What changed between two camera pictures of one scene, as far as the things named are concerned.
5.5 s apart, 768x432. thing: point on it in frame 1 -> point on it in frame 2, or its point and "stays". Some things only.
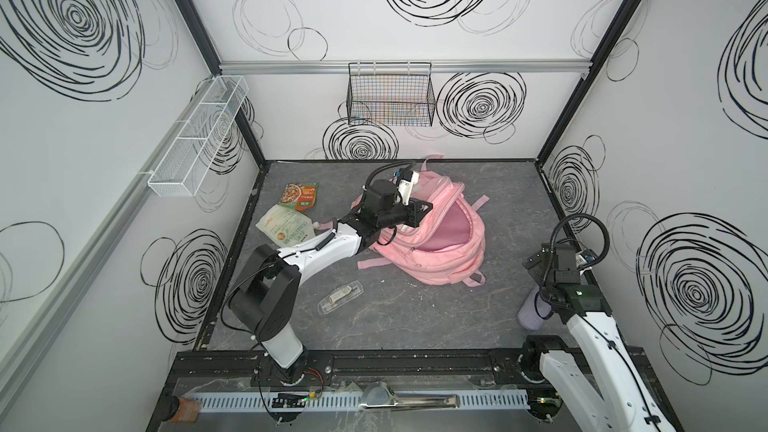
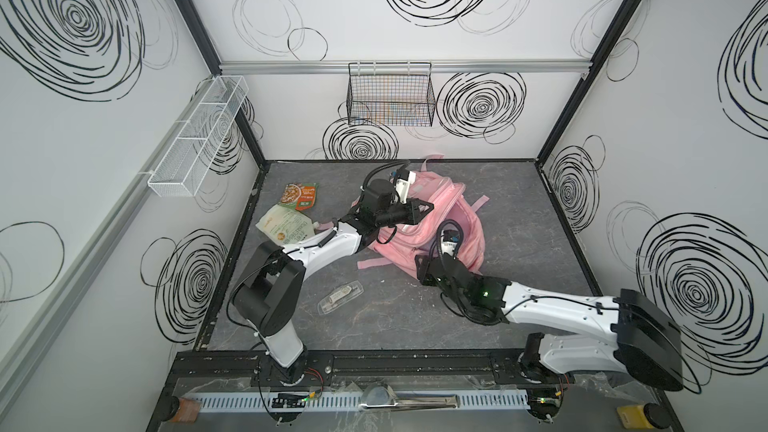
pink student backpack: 449,238 stays
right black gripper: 541,266 -> 429,269
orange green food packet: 299,196 stays
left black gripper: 411,212 stays
